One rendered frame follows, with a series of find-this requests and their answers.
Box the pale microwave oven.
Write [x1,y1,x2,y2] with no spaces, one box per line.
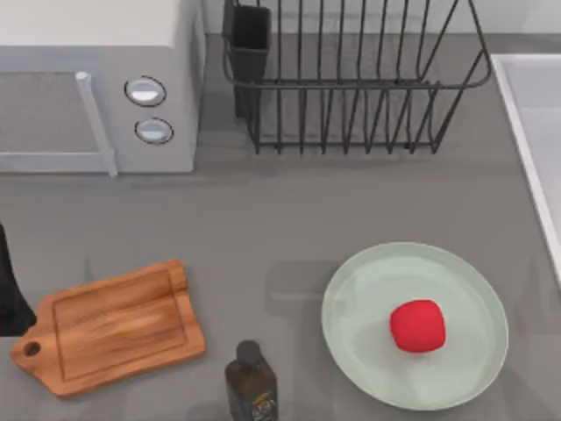
[0,0,207,179]

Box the large microwave knob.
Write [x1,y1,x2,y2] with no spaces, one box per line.
[124,75,168,108]

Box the dark wire dish rack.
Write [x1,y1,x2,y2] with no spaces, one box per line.
[222,0,493,156]

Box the black cutlery holder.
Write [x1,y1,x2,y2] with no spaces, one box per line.
[222,3,273,118]

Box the brown bottle with black cap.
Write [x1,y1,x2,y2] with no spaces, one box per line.
[224,340,279,421]

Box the red apple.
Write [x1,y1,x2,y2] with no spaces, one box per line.
[389,299,448,353]

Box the small microwave knob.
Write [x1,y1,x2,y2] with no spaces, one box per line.
[134,117,175,145]

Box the wooden cutting board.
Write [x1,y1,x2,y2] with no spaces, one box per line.
[10,259,207,400]

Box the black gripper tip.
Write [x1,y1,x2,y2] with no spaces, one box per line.
[0,223,38,339]

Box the pale green plate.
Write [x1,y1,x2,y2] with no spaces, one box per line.
[321,241,509,411]

